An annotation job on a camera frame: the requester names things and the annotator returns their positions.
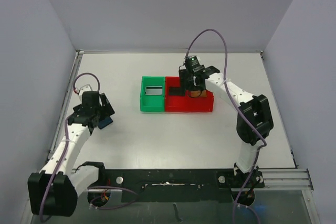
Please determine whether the blue leather card holder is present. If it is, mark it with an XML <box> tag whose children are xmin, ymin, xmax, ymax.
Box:
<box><xmin>98</xmin><ymin>116</ymin><xmax>113</xmax><ymax>130</ymax></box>

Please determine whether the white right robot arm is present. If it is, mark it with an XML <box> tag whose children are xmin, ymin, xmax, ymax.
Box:
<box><xmin>178</xmin><ymin>66</ymin><xmax>274</xmax><ymax>187</ymax></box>

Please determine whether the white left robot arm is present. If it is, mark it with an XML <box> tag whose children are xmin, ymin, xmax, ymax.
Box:
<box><xmin>27</xmin><ymin>91</ymin><xmax>115</xmax><ymax>217</ymax></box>

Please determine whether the gold card in red bin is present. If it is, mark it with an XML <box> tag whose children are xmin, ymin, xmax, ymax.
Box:
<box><xmin>188</xmin><ymin>90</ymin><xmax>204</xmax><ymax>98</ymax></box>

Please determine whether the black card in red bin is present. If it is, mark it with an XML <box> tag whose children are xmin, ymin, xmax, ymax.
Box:
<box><xmin>169</xmin><ymin>87</ymin><xmax>185</xmax><ymax>97</ymax></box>

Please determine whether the silver card in green bin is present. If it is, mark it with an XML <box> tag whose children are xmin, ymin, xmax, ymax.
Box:
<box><xmin>144</xmin><ymin>86</ymin><xmax>163</xmax><ymax>95</ymax></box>

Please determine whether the red plastic bin right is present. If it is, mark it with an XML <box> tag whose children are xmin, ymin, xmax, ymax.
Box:
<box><xmin>186</xmin><ymin>90</ymin><xmax>214</xmax><ymax>113</ymax></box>

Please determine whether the red plastic bin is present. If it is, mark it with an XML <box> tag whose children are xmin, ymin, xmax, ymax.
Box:
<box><xmin>186</xmin><ymin>90</ymin><xmax>214</xmax><ymax>113</ymax></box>
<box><xmin>165</xmin><ymin>77</ymin><xmax>191</xmax><ymax>113</ymax></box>

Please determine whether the red plastic bin middle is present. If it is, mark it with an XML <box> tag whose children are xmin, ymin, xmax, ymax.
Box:
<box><xmin>165</xmin><ymin>77</ymin><xmax>191</xmax><ymax>113</ymax></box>

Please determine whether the green plastic bin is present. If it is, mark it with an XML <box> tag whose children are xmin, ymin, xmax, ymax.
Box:
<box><xmin>140</xmin><ymin>76</ymin><xmax>165</xmax><ymax>113</ymax></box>

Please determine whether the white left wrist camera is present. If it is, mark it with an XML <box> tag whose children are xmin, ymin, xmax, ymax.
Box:
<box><xmin>79</xmin><ymin>84</ymin><xmax>92</xmax><ymax>95</ymax></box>

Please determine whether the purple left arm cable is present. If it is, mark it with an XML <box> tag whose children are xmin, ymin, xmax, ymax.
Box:
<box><xmin>39</xmin><ymin>72</ymin><xmax>140</xmax><ymax>222</ymax></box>

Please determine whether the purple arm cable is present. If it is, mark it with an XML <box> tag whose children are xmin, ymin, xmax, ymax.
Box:
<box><xmin>39</xmin><ymin>72</ymin><xmax>140</xmax><ymax>222</ymax></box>
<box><xmin>185</xmin><ymin>28</ymin><xmax>268</xmax><ymax>224</ymax></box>

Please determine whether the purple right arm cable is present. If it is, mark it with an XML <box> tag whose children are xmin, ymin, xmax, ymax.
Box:
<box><xmin>185</xmin><ymin>28</ymin><xmax>268</xmax><ymax>224</ymax></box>

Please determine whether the aluminium rail right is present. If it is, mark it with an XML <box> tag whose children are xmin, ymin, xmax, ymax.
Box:
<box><xmin>260</xmin><ymin>168</ymin><xmax>313</xmax><ymax>190</ymax></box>

